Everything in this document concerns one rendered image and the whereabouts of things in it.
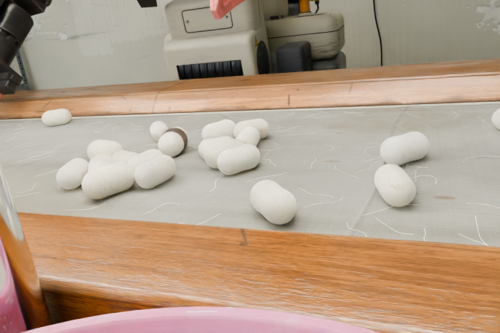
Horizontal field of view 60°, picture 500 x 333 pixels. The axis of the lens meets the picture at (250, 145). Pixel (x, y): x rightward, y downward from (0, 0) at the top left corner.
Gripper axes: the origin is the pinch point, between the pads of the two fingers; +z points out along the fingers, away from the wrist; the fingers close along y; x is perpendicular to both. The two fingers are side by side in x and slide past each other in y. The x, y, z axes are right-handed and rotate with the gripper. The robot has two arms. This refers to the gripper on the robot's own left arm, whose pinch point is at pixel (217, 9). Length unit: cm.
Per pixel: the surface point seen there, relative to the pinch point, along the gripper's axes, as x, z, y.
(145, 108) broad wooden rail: 9.5, 5.6, -13.2
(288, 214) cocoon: -7.9, 26.0, 13.9
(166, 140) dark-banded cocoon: -2.0, 17.7, 0.3
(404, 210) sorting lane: -5.3, 24.4, 19.5
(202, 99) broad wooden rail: 9.5, 4.7, -5.1
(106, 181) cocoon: -6.8, 23.9, 0.3
